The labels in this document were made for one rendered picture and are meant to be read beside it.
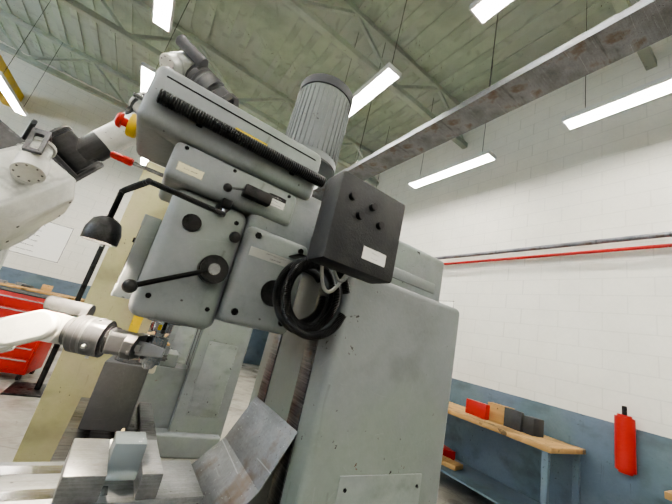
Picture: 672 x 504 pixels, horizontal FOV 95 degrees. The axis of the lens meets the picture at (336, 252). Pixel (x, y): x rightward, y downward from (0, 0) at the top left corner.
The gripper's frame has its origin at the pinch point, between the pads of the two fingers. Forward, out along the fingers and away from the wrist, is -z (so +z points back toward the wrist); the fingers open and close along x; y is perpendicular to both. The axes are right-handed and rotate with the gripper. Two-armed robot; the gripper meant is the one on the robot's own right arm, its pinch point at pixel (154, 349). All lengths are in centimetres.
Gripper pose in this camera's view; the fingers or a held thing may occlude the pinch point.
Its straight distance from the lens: 92.5
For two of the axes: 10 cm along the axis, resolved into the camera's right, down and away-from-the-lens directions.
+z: -9.4, -2.9, -1.9
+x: -2.5, 2.0, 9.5
